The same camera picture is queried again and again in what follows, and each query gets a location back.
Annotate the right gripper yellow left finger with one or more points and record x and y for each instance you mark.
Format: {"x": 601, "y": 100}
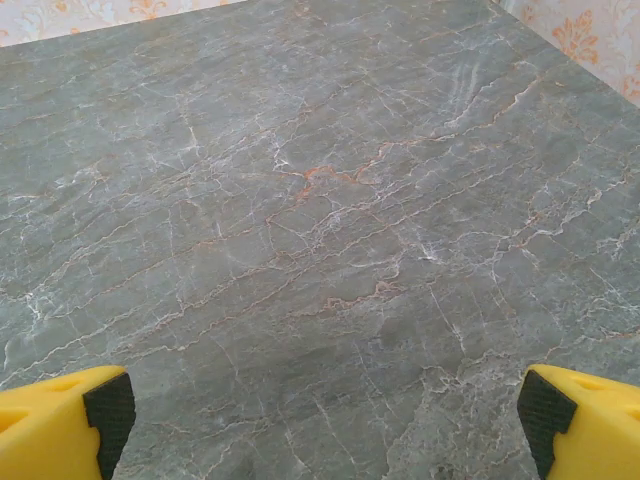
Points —
{"x": 45, "y": 425}

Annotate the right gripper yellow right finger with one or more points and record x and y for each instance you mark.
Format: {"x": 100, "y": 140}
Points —
{"x": 595, "y": 430}

